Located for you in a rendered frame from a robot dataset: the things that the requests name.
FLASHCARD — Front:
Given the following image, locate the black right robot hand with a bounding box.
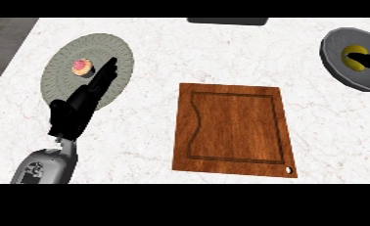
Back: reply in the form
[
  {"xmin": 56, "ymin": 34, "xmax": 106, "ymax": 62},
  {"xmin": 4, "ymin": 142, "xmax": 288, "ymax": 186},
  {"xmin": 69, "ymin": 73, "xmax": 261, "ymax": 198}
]
[{"xmin": 344, "ymin": 52, "xmax": 370, "ymax": 69}]

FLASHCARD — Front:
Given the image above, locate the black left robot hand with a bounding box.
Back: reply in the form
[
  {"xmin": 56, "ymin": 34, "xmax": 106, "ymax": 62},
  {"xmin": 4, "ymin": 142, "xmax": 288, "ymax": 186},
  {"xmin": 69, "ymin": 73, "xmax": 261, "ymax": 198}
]
[{"xmin": 45, "ymin": 56, "xmax": 119, "ymax": 142}]

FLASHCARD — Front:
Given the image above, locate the yellow lemon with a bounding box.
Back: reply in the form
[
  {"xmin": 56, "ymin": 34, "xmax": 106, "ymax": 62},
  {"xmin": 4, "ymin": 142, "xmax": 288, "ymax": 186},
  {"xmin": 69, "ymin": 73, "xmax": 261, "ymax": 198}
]
[{"xmin": 338, "ymin": 44, "xmax": 370, "ymax": 72}]

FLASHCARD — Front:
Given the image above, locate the brown wooden cutting board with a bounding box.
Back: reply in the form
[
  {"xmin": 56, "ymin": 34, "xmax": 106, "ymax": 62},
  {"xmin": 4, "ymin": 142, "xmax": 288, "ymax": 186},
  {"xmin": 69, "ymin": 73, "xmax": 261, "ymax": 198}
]
[{"xmin": 170, "ymin": 82, "xmax": 298, "ymax": 179}]

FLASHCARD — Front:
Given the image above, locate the round grey-green placemat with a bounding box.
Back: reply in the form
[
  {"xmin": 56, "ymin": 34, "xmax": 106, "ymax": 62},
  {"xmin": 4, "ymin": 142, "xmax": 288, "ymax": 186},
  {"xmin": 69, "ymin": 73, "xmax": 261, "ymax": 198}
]
[{"xmin": 38, "ymin": 32, "xmax": 136, "ymax": 113}]

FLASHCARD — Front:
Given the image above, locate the pink frosted cupcake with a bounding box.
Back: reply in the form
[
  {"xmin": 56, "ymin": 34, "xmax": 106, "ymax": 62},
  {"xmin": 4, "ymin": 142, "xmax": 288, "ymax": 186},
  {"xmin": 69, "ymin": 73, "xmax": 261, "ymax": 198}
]
[{"xmin": 70, "ymin": 58, "xmax": 93, "ymax": 76}]

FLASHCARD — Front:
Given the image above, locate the dark grey flat appliance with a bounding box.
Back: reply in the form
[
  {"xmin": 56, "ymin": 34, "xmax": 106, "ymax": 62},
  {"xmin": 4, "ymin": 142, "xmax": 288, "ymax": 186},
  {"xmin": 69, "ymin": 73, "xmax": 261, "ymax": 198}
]
[{"xmin": 186, "ymin": 17, "xmax": 269, "ymax": 26}]

